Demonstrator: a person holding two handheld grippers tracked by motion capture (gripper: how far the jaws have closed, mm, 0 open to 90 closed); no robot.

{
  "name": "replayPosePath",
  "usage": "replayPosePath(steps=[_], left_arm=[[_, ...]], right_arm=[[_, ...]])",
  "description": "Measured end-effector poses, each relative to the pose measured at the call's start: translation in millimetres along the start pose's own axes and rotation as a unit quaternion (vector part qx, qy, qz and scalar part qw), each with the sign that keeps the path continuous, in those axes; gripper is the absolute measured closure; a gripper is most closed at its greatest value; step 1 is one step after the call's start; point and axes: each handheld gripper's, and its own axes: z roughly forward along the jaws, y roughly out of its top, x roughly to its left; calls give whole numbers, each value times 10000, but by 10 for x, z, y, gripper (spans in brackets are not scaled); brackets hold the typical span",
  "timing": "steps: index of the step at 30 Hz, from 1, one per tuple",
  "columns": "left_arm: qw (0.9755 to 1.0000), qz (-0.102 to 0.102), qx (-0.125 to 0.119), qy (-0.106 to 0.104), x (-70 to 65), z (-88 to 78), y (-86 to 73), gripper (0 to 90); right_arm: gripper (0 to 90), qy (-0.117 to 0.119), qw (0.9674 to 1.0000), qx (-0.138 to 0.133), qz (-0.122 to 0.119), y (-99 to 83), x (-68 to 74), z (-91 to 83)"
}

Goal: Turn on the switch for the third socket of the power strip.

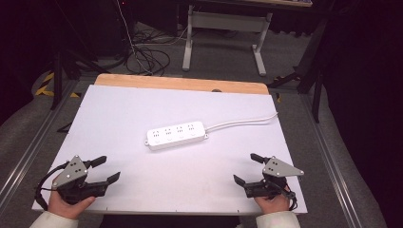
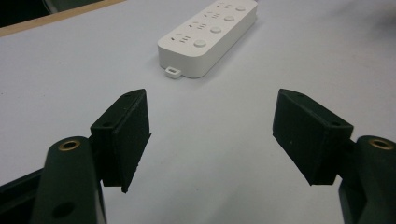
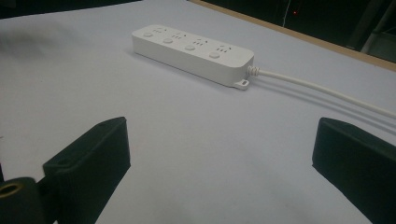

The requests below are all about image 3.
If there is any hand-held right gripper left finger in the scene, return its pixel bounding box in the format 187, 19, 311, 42
42, 116, 132, 224

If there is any white power cable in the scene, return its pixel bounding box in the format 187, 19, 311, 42
246, 65, 396, 119

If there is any white power strip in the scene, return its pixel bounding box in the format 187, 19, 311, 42
131, 24, 255, 91

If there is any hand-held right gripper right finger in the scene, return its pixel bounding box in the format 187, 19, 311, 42
311, 117, 396, 224

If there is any metal stand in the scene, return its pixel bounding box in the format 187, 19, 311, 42
347, 0, 396, 63

